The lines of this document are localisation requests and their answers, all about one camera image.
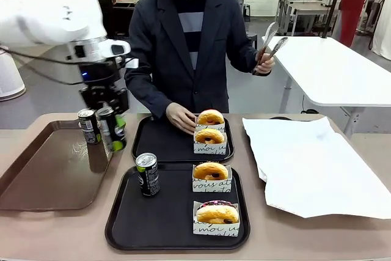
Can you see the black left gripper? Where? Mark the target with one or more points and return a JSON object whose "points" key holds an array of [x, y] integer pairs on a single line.
{"points": [[104, 90]]}

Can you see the black green drink can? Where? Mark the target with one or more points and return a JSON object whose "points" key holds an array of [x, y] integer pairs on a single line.
{"points": [[89, 128], [148, 178], [110, 132]]}

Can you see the white printed paper donut box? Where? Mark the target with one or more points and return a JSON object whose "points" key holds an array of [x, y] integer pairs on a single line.
{"points": [[214, 229], [210, 148], [210, 185], [214, 128]]}

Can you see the metal serving tongs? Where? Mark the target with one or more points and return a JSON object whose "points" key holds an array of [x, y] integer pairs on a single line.
{"points": [[270, 33]]}

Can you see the person's right forearm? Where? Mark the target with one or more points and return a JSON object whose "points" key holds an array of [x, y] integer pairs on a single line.
{"points": [[149, 93]]}

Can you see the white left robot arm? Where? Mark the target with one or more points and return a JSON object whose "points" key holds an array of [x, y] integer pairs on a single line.
{"points": [[52, 13]]}

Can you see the person's right hand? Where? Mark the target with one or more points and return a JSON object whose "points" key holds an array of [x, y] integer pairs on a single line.
{"points": [[181, 117]]}

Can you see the person's left hand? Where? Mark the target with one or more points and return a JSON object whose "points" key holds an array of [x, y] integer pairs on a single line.
{"points": [[265, 63]]}

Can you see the small black serving tray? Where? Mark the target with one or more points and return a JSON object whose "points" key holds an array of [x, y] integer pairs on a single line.
{"points": [[162, 145]]}

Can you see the person in navy jacket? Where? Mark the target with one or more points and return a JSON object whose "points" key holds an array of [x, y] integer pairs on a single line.
{"points": [[165, 44]]}

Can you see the brown plastic tray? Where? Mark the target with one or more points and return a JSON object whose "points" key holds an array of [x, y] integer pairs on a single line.
{"points": [[39, 181]]}

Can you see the large black serving tray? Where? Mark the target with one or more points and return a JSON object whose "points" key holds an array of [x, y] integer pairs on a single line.
{"points": [[168, 218]]}

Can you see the purple sprinkle icing donut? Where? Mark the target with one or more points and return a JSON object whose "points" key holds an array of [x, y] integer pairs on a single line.
{"points": [[217, 213]]}

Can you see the grey plastic stool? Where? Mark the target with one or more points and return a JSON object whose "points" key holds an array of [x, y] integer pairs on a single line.
{"points": [[253, 39]]}

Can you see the white paper sheet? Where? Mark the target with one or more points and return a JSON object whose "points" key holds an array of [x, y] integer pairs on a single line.
{"points": [[305, 163]]}

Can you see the white rectangular table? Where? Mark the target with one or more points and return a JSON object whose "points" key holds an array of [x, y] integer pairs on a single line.
{"points": [[330, 68]]}

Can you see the grey background workbench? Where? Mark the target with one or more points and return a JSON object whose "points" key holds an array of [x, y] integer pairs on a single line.
{"points": [[305, 7]]}

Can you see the black vertical pole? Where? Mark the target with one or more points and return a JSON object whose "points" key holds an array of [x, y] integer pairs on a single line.
{"points": [[334, 1]]}

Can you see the white curtain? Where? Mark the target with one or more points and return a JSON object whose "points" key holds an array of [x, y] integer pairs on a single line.
{"points": [[383, 35]]}

